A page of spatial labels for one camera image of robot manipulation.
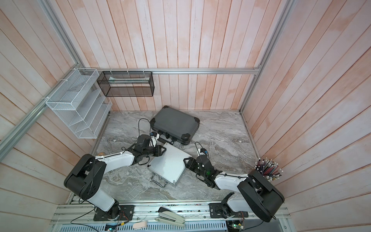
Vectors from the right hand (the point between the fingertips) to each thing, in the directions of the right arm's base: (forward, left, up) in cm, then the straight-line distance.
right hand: (185, 160), depth 88 cm
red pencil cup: (-8, -44, +10) cm, 45 cm away
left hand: (+6, +14, +1) cm, 15 cm away
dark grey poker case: (+25, +8, +5) cm, 26 cm away
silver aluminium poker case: (-5, +9, +2) cm, 11 cm away
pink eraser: (-33, +22, -1) cm, 40 cm away
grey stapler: (-29, +9, -2) cm, 30 cm away
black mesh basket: (+49, +44, +22) cm, 70 cm away
